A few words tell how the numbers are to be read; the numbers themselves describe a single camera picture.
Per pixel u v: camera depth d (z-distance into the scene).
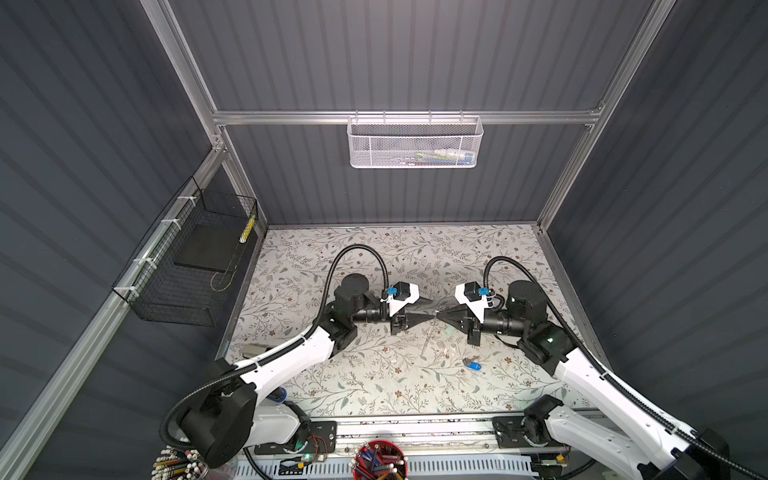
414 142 1.11
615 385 0.47
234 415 0.40
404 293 0.58
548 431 0.63
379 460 0.61
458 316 0.65
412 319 0.64
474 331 0.61
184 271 0.73
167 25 0.70
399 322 0.65
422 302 0.68
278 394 0.78
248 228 0.82
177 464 0.57
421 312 0.65
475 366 0.84
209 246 0.75
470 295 0.58
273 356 0.48
